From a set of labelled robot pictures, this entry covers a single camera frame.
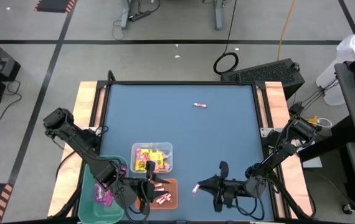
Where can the white paper sheet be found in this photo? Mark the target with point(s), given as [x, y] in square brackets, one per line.
[316, 162]

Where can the orange plastic bin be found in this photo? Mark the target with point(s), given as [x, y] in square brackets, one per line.
[172, 193]

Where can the clear plastic bin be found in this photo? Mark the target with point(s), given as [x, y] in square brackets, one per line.
[151, 145]

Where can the grey desk leg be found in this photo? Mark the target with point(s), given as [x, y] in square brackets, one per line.
[218, 14]
[124, 14]

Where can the black computer tower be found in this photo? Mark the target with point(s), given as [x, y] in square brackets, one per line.
[264, 74]

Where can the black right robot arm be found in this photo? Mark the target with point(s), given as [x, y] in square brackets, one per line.
[286, 146]

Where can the green plastic bin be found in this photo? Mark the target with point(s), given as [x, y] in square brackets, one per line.
[87, 202]

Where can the black power strip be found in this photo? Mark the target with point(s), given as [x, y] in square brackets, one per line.
[140, 15]

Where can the yellow Sour Patch packet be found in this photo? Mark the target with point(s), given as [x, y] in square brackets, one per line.
[162, 165]
[151, 159]
[144, 153]
[158, 154]
[140, 165]

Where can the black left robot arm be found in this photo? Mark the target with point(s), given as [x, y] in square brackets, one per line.
[81, 146]

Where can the white plastic cover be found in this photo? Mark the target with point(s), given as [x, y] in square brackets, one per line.
[345, 53]

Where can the black table frame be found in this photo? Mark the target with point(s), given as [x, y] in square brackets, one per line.
[180, 82]

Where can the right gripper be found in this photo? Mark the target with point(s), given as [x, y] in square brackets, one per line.
[236, 188]

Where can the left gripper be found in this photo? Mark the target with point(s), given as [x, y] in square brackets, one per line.
[134, 191]

